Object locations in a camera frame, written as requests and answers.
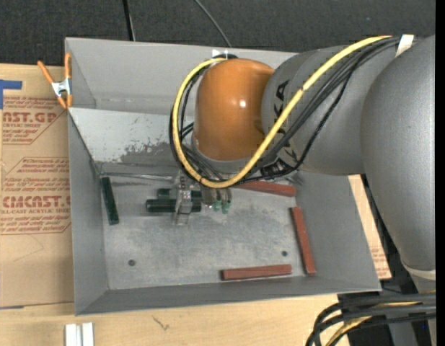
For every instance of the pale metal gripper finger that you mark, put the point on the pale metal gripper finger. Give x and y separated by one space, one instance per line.
186 195
182 183

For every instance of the dark green flat block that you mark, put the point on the dark green flat block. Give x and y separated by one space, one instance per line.
110 202
159 206

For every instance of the grey metal bin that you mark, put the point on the grey metal bin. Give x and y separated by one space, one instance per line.
207 243

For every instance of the red-brown flat block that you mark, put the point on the red-brown flat block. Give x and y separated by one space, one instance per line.
303 241
276 189
256 272

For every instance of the brown cardboard board red print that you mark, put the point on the brown cardboard board red print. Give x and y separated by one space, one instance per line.
31 251

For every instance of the black cylinder on white bracket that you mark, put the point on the black cylinder on white bracket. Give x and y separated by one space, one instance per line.
272 171

